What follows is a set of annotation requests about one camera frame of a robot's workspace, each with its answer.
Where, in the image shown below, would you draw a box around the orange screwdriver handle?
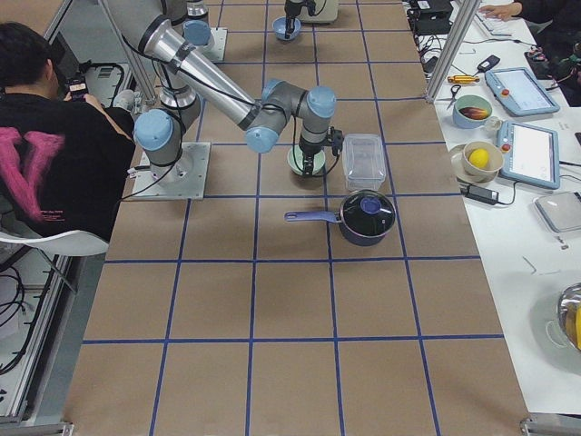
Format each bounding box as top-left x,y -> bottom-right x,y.
447,74 -> 480,84

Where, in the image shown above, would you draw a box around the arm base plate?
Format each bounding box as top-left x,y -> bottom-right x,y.
132,142 -> 211,201
183,26 -> 227,63

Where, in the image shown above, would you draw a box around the teach pendant tablet far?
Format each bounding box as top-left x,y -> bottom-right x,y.
484,67 -> 560,116

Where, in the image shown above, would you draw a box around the cream toaster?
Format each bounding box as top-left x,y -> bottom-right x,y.
298,0 -> 339,24

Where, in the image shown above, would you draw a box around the metal bowl with bananas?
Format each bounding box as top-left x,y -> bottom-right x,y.
546,282 -> 580,351

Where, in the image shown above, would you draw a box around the teach pendant tablet near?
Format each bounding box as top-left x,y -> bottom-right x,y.
497,121 -> 560,190

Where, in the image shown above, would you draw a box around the white chair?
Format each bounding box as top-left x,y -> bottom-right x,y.
0,229 -> 110,292

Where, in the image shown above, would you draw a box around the white lidded box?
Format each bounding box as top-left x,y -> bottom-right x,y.
534,192 -> 581,233

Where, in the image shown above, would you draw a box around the clear plastic container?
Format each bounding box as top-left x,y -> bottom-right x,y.
342,134 -> 387,192

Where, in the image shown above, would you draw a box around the beige plate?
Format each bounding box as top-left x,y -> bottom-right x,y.
448,144 -> 497,184

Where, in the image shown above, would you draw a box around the teach pendant tablet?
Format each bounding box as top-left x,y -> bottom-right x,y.
484,67 -> 560,116
497,121 -> 560,190

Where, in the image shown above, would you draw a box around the green bowl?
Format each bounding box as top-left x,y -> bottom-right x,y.
287,145 -> 326,177

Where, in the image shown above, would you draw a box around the scissors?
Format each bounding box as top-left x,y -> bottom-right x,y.
448,84 -> 462,108

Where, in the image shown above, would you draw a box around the blue bowl with fruit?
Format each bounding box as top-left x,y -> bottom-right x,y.
452,94 -> 492,129

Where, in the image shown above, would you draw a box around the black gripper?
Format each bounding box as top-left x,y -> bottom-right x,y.
284,16 -> 332,176

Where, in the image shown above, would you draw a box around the aluminium frame post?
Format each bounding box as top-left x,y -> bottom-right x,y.
425,0 -> 480,104

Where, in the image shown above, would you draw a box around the black power adapter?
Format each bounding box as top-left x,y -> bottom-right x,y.
460,184 -> 498,205

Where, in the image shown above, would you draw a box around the beige bowl with lemon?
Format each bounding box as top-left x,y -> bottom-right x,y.
461,141 -> 504,177

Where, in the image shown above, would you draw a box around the dark blue saucepan with lid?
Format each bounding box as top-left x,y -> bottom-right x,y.
284,189 -> 396,246

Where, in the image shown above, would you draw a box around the seated person in black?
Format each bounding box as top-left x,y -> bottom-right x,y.
1,22 -> 135,241

